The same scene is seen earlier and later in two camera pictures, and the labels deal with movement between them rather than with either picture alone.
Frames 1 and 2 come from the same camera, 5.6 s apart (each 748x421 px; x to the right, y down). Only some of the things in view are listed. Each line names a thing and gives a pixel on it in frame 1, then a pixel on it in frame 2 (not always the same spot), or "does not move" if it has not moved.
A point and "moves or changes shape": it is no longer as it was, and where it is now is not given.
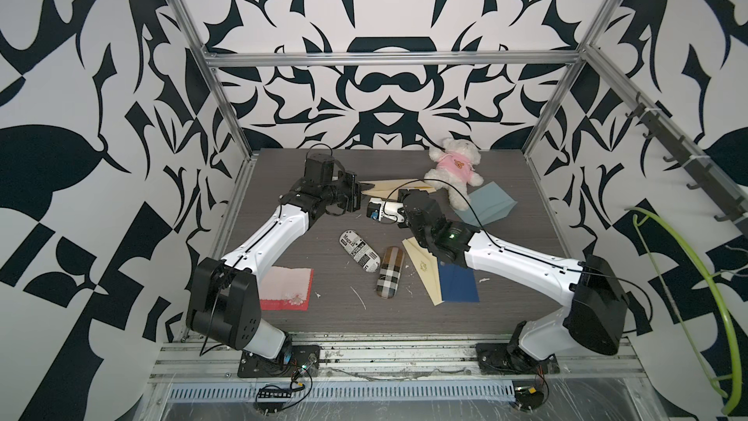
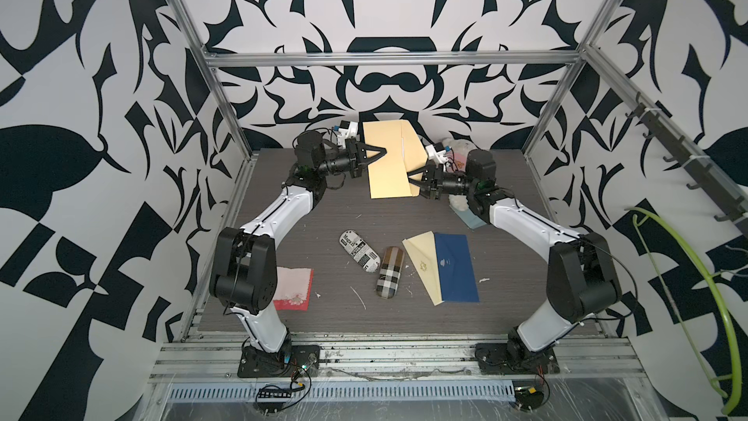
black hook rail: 692,164 does not move
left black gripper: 355,189 to 353,155
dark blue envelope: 458,284 does not move
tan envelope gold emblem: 390,189 moves or changes shape
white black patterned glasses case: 358,248 does not move
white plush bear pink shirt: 457,160 does not move
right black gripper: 405,194 to 436,175
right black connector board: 528,398 does not move
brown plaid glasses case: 390,272 does not move
